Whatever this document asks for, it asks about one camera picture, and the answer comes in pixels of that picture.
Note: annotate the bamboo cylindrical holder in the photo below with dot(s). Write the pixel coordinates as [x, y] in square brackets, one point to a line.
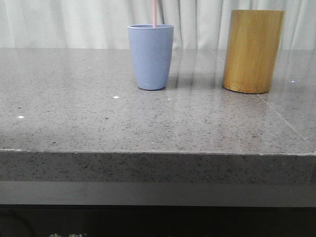
[252, 49]

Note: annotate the pink chopstick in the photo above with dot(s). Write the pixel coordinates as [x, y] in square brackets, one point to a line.
[155, 2]

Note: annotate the white curtain backdrop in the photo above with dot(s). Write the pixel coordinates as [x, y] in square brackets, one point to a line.
[102, 24]

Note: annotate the blue plastic cup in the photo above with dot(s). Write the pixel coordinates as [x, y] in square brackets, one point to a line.
[151, 52]

